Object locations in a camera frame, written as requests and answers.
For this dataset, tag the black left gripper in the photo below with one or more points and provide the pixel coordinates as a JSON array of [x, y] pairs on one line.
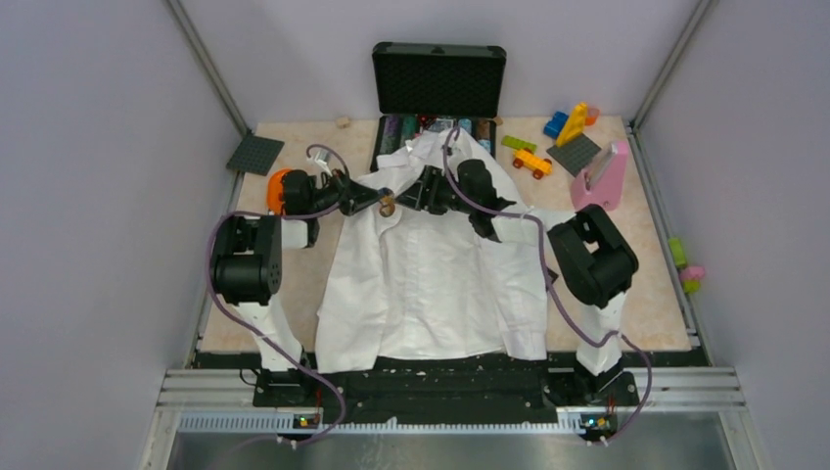
[[352, 195]]

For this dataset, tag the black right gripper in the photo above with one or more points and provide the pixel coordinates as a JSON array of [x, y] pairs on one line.
[[424, 193]]

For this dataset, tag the brown ring brooch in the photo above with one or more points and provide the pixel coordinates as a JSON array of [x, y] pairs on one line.
[[386, 202]]

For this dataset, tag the white shirt garment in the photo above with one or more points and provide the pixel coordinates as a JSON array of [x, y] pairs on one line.
[[419, 286]]

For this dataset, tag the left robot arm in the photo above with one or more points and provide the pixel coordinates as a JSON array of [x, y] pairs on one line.
[[245, 270]]

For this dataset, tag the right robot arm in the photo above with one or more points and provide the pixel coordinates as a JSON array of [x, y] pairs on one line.
[[596, 262]]

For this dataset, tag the orange curved toy block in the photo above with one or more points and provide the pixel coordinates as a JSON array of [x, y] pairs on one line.
[[275, 192]]

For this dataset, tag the lime green flat brick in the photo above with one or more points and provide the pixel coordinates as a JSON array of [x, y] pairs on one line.
[[518, 144]]

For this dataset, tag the yellow toy car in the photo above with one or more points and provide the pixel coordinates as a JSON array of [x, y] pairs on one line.
[[538, 167]]

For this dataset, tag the black poker chip case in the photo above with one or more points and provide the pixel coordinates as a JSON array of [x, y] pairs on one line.
[[421, 85]]

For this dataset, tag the dark grey baseplate left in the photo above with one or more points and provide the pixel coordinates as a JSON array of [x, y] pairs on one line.
[[255, 155]]

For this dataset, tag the dark grey baseplate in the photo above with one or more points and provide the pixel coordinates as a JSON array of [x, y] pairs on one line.
[[255, 155], [576, 155]]

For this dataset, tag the blue toy brick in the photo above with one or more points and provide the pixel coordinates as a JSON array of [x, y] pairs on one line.
[[555, 125]]

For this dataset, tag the dark grey baseplate right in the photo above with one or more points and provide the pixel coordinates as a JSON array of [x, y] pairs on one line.
[[576, 155]]

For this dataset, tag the yellow triangular toy block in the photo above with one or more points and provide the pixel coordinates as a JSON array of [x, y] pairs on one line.
[[574, 125]]

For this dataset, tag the pink phone stand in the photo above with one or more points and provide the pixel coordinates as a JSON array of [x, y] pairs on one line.
[[601, 181]]

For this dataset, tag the orange small toy piece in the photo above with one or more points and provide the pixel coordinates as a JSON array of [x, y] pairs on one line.
[[591, 116]]

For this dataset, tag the green pink toy outside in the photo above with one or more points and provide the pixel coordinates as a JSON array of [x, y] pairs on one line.
[[690, 276]]

